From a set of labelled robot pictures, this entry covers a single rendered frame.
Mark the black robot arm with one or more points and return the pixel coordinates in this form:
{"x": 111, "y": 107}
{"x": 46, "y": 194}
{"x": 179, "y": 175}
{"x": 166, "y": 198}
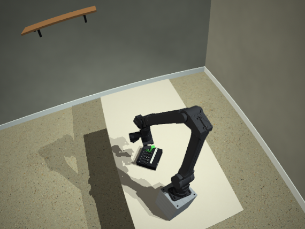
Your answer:
{"x": 195, "y": 119}

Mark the black lighting desk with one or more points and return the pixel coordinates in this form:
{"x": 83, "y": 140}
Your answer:
{"x": 149, "y": 159}

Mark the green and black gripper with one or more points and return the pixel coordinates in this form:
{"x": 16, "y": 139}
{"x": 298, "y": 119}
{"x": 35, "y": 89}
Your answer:
{"x": 150, "y": 141}

